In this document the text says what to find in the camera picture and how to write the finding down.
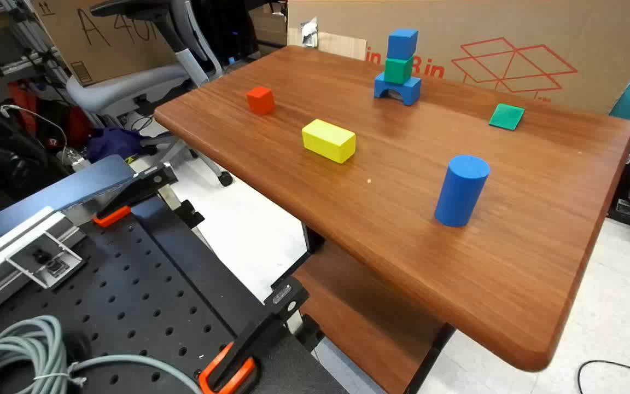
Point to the white crumpled paper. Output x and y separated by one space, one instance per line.
310 34

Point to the aluminium extrusion rail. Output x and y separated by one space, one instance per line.
10 252

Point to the green flat square block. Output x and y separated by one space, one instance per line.
507 117

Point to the blue metal plate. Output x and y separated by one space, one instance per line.
60 194

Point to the wooden table lower panel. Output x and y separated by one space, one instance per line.
361 320

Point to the purple cloth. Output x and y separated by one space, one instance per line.
110 144

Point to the blue cube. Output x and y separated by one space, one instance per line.
404 43

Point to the black perforated breadboard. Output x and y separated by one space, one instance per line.
133 308

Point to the blue cylinder block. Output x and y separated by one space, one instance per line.
461 194

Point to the green cube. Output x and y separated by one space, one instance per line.
397 72

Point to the cardboard box with handwriting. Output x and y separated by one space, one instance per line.
110 40

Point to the blue arch block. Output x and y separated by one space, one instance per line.
410 91

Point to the grey office chair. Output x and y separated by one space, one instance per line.
122 89

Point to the yellow rectangular block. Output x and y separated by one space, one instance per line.
326 138

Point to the orange cube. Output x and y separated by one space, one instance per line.
261 102

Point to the large printed cardboard box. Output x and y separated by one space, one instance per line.
606 45

